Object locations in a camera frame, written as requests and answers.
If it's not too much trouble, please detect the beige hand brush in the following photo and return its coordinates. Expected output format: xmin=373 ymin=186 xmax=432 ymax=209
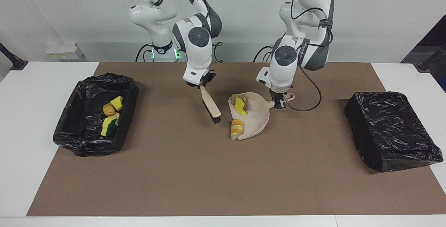
xmin=199 ymin=86 xmax=222 ymax=124

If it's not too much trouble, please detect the beige plastic dustpan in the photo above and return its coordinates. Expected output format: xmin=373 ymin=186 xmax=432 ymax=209
xmin=228 ymin=92 xmax=295 ymax=141

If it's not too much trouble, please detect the yellow L-shaped sponge piece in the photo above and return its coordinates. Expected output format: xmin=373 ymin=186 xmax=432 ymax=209
xmin=234 ymin=97 xmax=248 ymax=117

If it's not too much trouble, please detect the golden croissant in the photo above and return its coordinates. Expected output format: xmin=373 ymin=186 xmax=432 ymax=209
xmin=230 ymin=119 xmax=244 ymax=140

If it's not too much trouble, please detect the yellow wedge sponge piece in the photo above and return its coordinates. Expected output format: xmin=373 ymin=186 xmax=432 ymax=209
xmin=110 ymin=96 xmax=124 ymax=112

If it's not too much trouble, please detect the green and yellow sponge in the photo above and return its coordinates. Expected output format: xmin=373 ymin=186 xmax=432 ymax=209
xmin=100 ymin=116 xmax=118 ymax=137

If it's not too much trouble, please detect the bin with black plastic bag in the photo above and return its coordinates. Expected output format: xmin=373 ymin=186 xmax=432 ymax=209
xmin=344 ymin=91 xmax=444 ymax=173
xmin=53 ymin=73 xmax=139 ymax=157

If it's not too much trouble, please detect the brown table mat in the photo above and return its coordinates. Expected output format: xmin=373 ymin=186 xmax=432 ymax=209
xmin=26 ymin=62 xmax=446 ymax=217

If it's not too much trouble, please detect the black stand foot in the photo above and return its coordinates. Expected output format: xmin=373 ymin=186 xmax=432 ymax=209
xmin=0 ymin=42 xmax=29 ymax=71
xmin=414 ymin=44 xmax=446 ymax=73

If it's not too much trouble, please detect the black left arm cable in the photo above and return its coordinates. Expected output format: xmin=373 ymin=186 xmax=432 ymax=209
xmin=287 ymin=0 xmax=334 ymax=112

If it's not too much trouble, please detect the black left base cable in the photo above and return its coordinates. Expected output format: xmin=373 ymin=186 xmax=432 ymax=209
xmin=253 ymin=45 xmax=277 ymax=62

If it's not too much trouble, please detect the black base cable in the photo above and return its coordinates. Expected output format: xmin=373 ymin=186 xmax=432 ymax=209
xmin=135 ymin=44 xmax=154 ymax=62
xmin=253 ymin=45 xmax=277 ymax=62

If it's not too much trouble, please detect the black right base cable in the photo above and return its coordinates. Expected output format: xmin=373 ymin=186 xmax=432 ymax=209
xmin=135 ymin=44 xmax=154 ymax=62

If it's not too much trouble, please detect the white wall socket box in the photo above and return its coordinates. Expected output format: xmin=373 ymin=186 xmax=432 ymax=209
xmin=46 ymin=43 xmax=85 ymax=60

